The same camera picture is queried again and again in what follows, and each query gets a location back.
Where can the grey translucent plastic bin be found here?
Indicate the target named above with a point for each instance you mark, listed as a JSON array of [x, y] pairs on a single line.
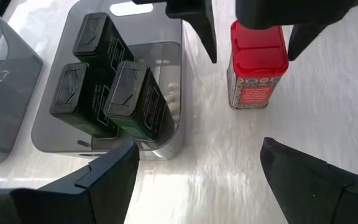
[[163, 31], [11, 109]]

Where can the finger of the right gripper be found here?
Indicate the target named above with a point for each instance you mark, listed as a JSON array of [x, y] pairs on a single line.
[[306, 37], [197, 18]]

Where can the black pepper tin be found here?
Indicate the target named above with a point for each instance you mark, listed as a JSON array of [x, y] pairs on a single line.
[[73, 93], [98, 40], [135, 99]]

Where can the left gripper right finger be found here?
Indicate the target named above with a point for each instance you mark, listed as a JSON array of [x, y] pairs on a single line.
[[315, 193]]

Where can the red lid spice tin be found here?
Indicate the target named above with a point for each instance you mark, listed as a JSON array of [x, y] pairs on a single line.
[[256, 62]]

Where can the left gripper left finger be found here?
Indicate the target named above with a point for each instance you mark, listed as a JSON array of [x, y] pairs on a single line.
[[98, 193]]

